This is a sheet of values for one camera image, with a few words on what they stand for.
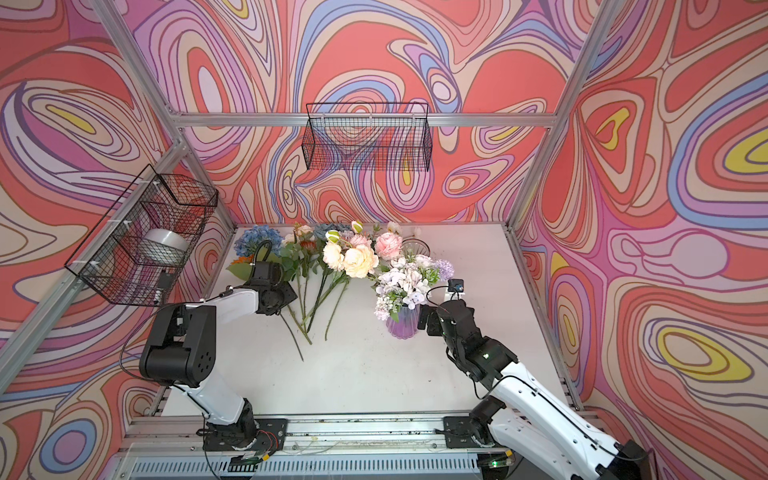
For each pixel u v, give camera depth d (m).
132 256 0.73
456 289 0.64
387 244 0.72
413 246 0.89
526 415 0.48
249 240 1.04
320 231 1.02
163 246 0.70
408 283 0.67
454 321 0.56
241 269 1.02
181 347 0.48
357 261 0.63
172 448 0.72
